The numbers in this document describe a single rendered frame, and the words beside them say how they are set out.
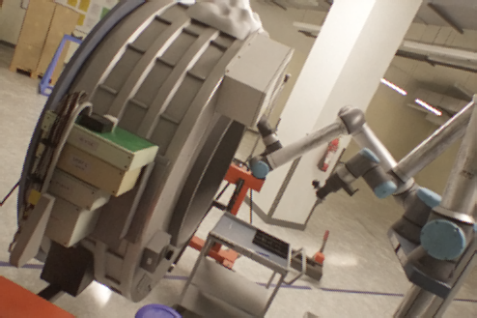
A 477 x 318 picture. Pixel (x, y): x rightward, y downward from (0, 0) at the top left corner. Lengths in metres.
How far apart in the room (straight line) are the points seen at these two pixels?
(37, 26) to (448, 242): 7.33
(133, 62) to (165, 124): 0.25
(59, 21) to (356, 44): 5.25
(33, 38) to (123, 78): 6.63
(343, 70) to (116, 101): 3.87
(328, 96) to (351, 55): 0.54
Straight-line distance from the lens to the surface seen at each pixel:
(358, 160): 1.74
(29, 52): 7.99
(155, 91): 1.32
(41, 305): 1.06
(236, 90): 1.34
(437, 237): 1.63
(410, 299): 2.33
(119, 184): 1.10
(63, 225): 1.25
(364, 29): 5.01
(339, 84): 4.94
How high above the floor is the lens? 1.65
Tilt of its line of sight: 12 degrees down
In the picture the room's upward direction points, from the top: 24 degrees clockwise
